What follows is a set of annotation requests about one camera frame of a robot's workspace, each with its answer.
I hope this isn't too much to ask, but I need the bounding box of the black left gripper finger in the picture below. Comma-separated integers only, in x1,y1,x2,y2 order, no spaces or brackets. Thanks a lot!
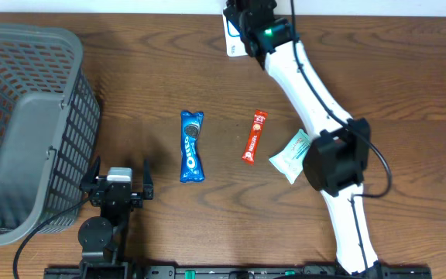
80,157,101,190
142,160,154,200

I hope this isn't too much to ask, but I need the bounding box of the blue Oreo cookie pack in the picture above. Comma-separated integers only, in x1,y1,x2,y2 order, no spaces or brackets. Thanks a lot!
180,111,205,183

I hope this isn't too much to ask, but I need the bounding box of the red Nescafe coffee stick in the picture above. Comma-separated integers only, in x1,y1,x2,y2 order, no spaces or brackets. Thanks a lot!
242,110,268,165

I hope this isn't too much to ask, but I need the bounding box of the white teal wet wipes pack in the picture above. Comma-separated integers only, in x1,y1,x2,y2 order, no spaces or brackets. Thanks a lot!
269,129,310,184

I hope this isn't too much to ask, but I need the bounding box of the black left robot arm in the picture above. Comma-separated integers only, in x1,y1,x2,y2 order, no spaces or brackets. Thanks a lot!
78,158,154,279

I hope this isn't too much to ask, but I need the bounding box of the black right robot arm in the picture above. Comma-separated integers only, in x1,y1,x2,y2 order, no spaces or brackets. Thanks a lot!
223,0,378,275

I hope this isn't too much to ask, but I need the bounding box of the white barcode scanner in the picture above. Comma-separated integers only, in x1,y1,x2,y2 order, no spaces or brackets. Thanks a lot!
222,15,247,57

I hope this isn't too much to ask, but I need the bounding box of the grey plastic shopping basket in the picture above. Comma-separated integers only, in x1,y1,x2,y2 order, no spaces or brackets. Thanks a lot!
0,24,100,246

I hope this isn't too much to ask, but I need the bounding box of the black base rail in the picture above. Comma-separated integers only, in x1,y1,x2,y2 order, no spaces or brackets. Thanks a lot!
43,264,432,279

